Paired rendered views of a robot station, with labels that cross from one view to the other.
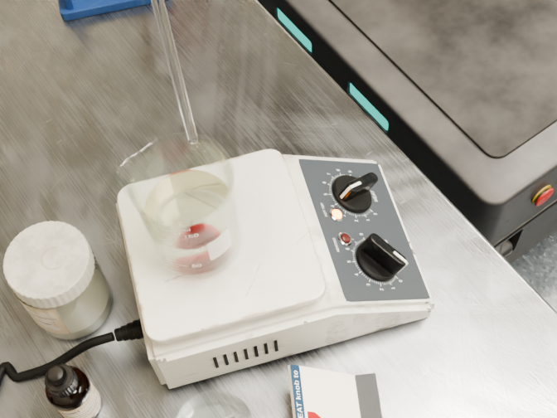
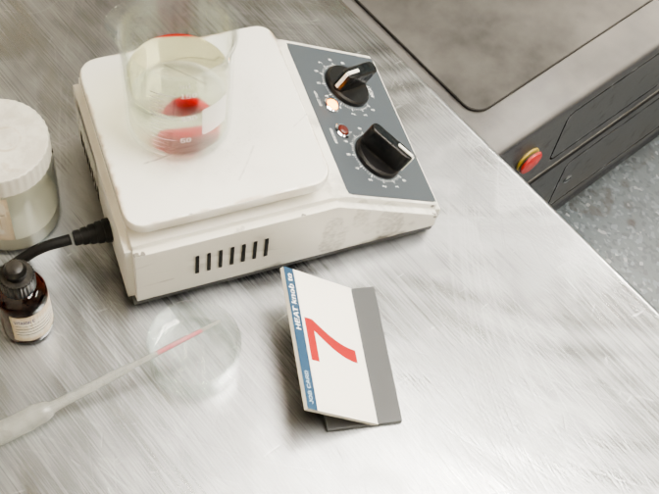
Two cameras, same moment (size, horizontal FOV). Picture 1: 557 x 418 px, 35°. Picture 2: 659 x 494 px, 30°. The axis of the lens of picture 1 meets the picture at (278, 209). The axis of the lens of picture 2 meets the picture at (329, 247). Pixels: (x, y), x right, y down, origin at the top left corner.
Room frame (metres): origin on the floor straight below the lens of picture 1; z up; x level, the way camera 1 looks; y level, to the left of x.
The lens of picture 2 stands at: (-0.14, 0.09, 1.42)
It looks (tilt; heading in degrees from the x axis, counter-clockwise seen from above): 59 degrees down; 342
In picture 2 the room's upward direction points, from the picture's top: 11 degrees clockwise
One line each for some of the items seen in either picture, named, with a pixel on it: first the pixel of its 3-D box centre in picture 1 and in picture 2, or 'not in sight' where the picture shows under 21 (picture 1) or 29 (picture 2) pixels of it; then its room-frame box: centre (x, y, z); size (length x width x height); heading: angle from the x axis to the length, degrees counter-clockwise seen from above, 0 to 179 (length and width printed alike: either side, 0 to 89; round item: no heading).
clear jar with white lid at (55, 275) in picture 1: (60, 283); (5, 177); (0.27, 0.16, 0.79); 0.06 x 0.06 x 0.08
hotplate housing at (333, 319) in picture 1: (259, 260); (242, 156); (0.28, 0.02, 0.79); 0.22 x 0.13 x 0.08; 101
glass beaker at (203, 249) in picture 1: (185, 211); (173, 77); (0.28, 0.06, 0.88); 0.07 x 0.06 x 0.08; 79
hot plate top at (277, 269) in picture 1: (218, 241); (202, 123); (0.27, 0.04, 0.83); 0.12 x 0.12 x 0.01; 11
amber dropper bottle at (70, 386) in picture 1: (68, 389); (21, 295); (0.20, 0.15, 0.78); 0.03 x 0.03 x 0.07
